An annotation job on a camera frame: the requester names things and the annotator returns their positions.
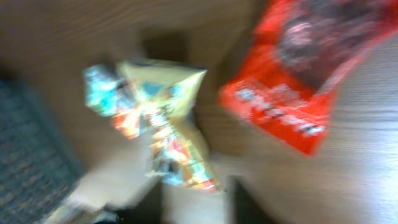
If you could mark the yellow snack bag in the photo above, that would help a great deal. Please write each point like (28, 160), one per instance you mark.
(166, 93)

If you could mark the grey plastic mesh basket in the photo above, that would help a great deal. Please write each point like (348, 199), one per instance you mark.
(38, 170)

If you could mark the red Hacks candy bag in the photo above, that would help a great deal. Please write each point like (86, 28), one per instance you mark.
(301, 52)

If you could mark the teal tissue pack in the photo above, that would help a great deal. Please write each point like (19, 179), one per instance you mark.
(101, 84)

